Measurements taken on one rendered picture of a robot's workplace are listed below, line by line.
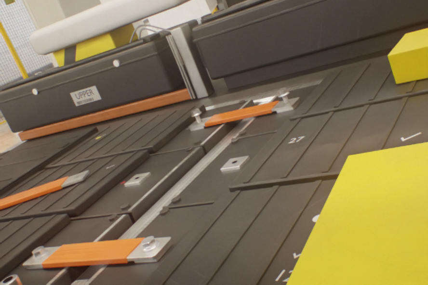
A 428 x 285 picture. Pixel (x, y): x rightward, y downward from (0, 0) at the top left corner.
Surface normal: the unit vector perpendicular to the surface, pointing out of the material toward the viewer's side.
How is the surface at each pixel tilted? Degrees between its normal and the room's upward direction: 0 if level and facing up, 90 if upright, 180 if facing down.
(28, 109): 90
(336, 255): 0
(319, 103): 0
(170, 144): 0
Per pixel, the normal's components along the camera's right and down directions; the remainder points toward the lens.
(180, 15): -0.07, 0.30
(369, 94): -0.36, -0.89
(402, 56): -0.49, 0.42
